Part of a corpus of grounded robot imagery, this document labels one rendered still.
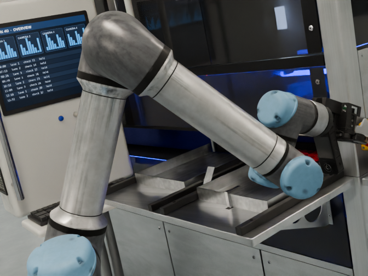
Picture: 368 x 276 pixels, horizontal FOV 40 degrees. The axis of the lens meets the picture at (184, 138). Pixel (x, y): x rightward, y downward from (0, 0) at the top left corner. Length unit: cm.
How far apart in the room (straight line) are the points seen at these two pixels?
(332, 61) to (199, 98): 58
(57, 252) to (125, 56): 36
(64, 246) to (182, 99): 33
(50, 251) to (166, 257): 136
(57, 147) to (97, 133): 98
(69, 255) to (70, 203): 14
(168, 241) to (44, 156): 65
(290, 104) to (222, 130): 20
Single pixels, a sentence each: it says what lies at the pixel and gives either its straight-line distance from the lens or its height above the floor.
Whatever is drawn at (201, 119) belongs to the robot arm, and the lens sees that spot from 84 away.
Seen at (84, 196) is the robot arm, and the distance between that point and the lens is 98.
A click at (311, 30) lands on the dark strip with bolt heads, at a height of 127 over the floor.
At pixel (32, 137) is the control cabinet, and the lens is 189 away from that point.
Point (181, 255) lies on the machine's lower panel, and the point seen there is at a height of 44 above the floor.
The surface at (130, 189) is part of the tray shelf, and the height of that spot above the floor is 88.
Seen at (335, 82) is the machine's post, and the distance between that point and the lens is 135.
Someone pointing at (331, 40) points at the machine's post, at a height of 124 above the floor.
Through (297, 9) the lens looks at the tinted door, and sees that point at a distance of 139.
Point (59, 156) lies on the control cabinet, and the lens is 193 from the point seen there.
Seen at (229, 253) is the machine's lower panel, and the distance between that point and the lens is 189.
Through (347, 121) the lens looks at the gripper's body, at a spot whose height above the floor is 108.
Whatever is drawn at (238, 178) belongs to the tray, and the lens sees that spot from 150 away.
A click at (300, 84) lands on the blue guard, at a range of 141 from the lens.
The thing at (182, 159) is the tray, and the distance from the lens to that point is 179.
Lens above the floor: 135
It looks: 12 degrees down
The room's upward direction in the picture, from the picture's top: 11 degrees counter-clockwise
